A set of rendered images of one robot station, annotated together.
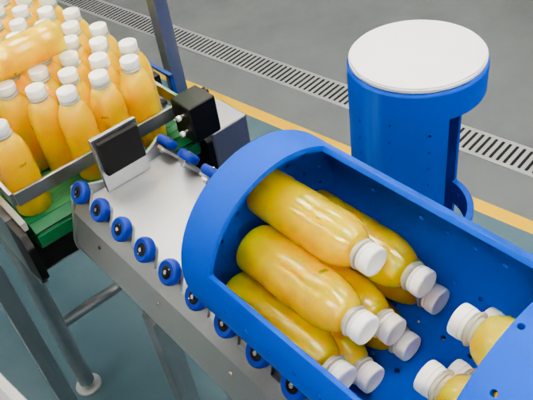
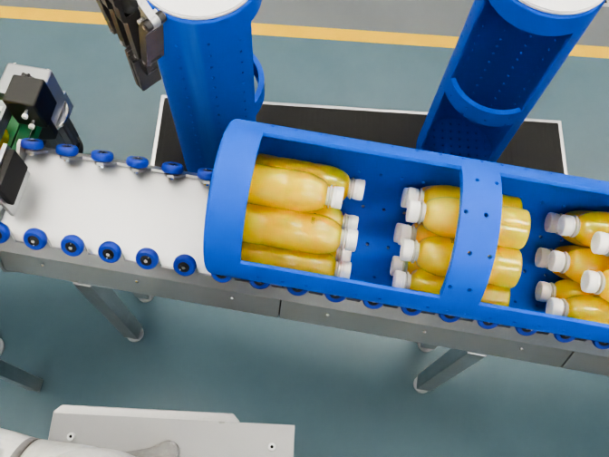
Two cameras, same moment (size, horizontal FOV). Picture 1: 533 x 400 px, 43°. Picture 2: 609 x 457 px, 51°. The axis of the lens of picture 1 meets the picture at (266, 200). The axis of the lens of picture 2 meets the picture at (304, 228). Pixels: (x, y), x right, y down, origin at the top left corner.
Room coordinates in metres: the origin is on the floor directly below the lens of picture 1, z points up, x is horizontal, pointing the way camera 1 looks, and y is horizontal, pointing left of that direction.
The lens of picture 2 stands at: (0.28, 0.29, 2.14)
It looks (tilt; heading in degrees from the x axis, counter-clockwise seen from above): 67 degrees down; 308
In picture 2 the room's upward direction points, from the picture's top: 7 degrees clockwise
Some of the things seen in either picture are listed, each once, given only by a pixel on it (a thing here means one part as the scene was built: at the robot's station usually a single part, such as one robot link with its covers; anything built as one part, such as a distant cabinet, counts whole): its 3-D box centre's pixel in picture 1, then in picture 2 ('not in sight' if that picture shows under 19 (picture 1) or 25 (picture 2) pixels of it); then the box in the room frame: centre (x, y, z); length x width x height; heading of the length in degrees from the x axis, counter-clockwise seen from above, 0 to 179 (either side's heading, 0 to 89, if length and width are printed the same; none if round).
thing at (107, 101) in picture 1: (113, 119); not in sight; (1.19, 0.29, 0.99); 0.07 x 0.07 x 0.19
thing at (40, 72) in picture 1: (38, 73); not in sight; (1.25, 0.42, 1.09); 0.04 x 0.04 x 0.02
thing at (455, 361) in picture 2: not in sight; (445, 368); (0.16, -0.28, 0.31); 0.06 x 0.06 x 0.63; 35
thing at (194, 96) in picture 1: (194, 117); (30, 104); (1.21, 0.12, 0.95); 0.10 x 0.07 x 0.10; 125
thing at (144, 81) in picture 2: not in sight; (145, 66); (0.74, 0.07, 1.49); 0.03 x 0.01 x 0.07; 88
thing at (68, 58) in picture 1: (69, 58); not in sight; (1.29, 0.36, 1.09); 0.04 x 0.04 x 0.02
